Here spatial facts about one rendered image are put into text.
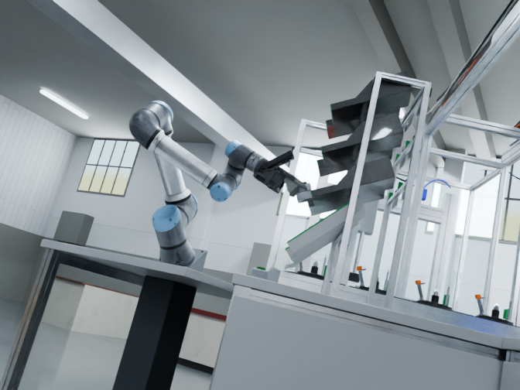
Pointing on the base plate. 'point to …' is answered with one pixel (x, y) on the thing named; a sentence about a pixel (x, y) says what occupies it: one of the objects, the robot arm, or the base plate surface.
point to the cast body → (304, 193)
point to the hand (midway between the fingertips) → (306, 187)
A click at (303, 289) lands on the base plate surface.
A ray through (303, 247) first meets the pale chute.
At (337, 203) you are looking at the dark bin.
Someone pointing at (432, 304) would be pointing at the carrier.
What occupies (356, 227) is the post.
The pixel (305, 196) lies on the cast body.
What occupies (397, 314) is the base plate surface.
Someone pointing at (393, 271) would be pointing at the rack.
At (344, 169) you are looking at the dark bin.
